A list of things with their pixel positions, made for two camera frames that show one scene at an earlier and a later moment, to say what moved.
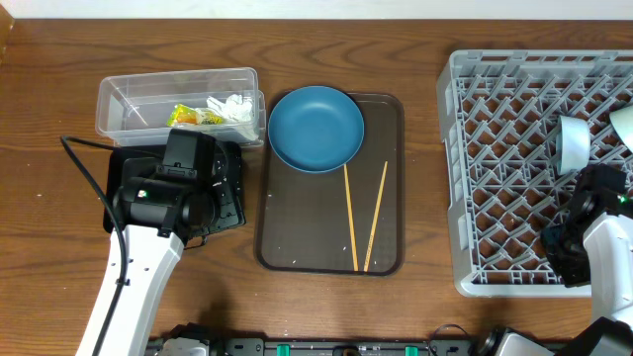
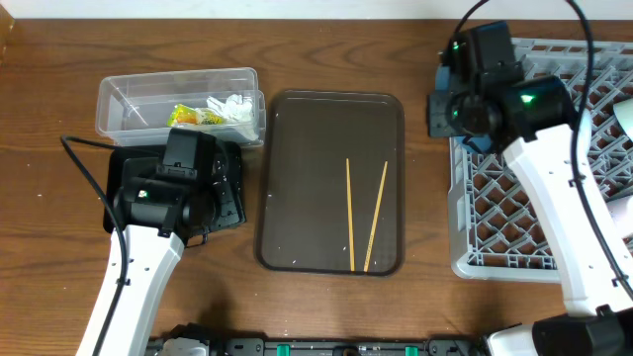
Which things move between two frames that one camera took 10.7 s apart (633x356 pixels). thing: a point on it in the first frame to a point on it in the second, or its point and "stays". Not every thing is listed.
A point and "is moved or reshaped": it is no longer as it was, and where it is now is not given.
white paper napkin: (234, 107) stays
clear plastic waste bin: (135, 110) stays
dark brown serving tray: (302, 220) stays
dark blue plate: (315, 130) to (438, 106)
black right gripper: (573, 276) to (475, 133)
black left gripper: (230, 215) stays
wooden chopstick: (371, 236) stays
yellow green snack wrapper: (187, 115) stays
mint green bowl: (622, 121) is moved or reshaped
